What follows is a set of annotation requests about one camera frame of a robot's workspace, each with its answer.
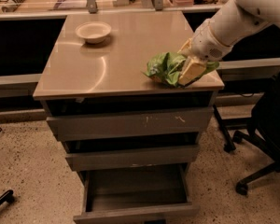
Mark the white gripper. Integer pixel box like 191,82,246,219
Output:
177,19,232,86

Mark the green rice chip bag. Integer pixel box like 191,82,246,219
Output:
145,52,219,87

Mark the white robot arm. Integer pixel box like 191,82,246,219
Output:
178,0,280,86

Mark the top drawer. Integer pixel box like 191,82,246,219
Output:
47,107,213,142

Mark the drawer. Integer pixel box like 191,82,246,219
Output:
65,145,200,171
47,107,213,142
74,164,199,224

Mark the grey drawer cabinet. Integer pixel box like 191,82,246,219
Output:
33,10,226,224

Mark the middle drawer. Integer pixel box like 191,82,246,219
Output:
65,145,200,171

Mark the bottom drawer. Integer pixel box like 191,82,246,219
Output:
74,164,199,224

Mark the white bowl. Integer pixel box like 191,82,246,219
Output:
76,21,111,44

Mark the black office chair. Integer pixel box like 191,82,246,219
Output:
232,72,280,195

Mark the black chair leg left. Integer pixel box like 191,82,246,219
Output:
0,189,15,205

